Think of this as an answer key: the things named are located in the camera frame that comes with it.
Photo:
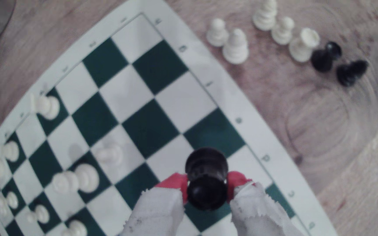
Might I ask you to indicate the white-taped red gripper finger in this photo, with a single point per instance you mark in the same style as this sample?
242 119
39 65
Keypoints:
258 213
156 213

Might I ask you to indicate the black rook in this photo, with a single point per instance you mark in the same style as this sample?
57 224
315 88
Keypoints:
206 178

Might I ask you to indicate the green and white chess mat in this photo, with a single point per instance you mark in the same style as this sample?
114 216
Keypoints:
136 36

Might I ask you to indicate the tall white chess piece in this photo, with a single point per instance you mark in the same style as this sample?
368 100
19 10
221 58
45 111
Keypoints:
265 14

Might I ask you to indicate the white queen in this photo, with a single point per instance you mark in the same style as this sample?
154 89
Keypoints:
79 178

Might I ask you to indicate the white bishop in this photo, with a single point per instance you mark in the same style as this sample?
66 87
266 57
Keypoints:
236 46
46 106

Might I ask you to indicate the white rook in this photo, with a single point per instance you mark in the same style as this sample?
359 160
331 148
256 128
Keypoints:
303 44
8 150

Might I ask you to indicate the black pawn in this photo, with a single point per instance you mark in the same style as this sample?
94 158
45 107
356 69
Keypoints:
351 72
326 56

